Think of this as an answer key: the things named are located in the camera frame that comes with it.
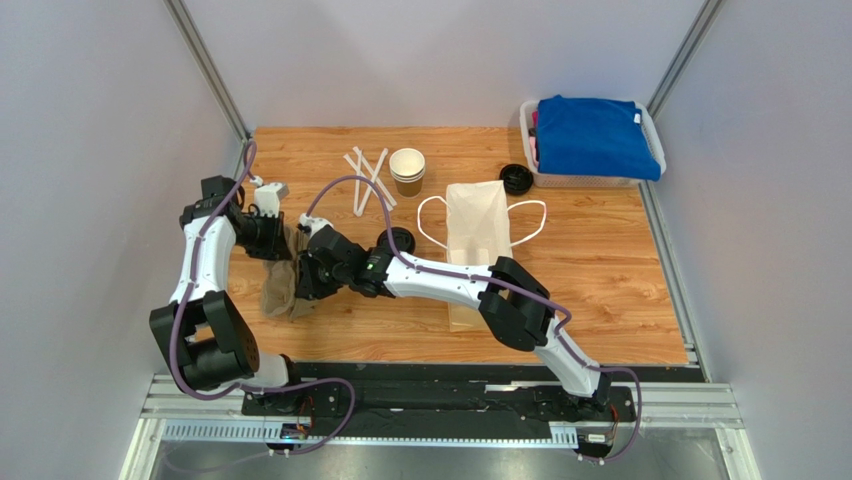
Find cardboard cup carrier tray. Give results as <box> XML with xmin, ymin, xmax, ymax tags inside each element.
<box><xmin>260</xmin><ymin>224</ymin><xmax>318</xmax><ymax>321</ymax></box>

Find black plastic cup lid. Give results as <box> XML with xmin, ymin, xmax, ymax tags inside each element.
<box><xmin>377</xmin><ymin>226</ymin><xmax>416</xmax><ymax>254</ymax></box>

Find stack of paper cups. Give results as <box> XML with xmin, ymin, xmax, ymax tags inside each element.
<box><xmin>389</xmin><ymin>148</ymin><xmax>426</xmax><ymax>198</ymax></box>

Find brown paper bag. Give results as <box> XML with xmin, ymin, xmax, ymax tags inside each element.
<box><xmin>416</xmin><ymin>179</ymin><xmax>548</xmax><ymax>333</ymax></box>

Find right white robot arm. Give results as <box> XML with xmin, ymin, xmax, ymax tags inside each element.
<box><xmin>296</xmin><ymin>219</ymin><xmax>611</xmax><ymax>411</ymax></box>

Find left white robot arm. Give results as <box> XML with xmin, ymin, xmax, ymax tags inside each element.
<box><xmin>149</xmin><ymin>176</ymin><xmax>292</xmax><ymax>396</ymax></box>

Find white wrapped straw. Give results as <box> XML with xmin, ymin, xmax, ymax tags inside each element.
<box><xmin>342</xmin><ymin>153</ymin><xmax>399</xmax><ymax>213</ymax></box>
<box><xmin>351</xmin><ymin>146</ymin><xmax>399</xmax><ymax>208</ymax></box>
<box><xmin>355</xmin><ymin>148</ymin><xmax>390</xmax><ymax>218</ymax></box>

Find stack of black lids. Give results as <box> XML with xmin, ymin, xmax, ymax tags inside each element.
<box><xmin>499</xmin><ymin>164</ymin><xmax>534</xmax><ymax>196</ymax></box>

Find white plastic basket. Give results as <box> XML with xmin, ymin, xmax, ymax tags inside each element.
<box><xmin>519</xmin><ymin>99</ymin><xmax>668</xmax><ymax>189</ymax></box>

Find blue folded towel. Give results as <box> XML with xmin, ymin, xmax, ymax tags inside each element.
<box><xmin>535</xmin><ymin>94</ymin><xmax>663</xmax><ymax>182</ymax></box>

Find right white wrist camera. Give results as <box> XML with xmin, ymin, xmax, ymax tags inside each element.
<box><xmin>297</xmin><ymin>213</ymin><xmax>333</xmax><ymax>237</ymax></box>

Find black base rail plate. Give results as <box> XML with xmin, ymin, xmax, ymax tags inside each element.
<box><xmin>179</xmin><ymin>359</ymin><xmax>707</xmax><ymax>441</ymax></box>

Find white slotted cable duct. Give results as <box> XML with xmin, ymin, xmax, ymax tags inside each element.
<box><xmin>151</xmin><ymin>417</ymin><xmax>580</xmax><ymax>449</ymax></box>

